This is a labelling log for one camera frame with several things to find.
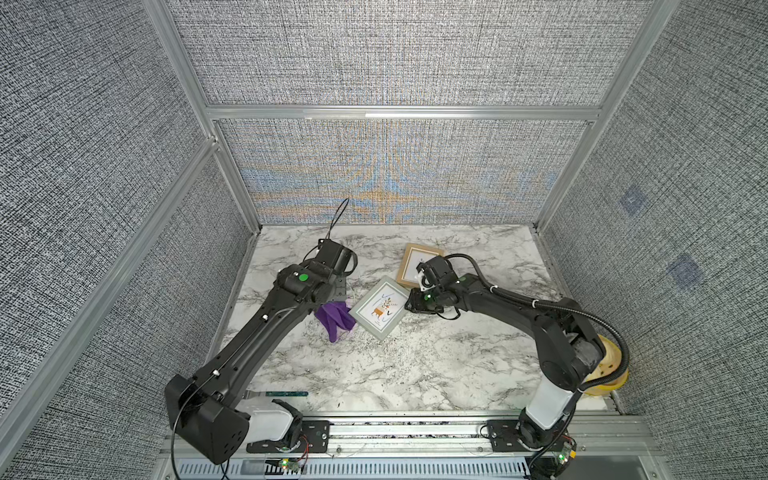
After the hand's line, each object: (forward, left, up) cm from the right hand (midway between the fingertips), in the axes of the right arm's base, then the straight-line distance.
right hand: (406, 299), depth 89 cm
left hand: (-2, +19, +13) cm, 23 cm away
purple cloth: (-8, +20, +7) cm, 22 cm away
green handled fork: (-24, +42, -9) cm, 49 cm away
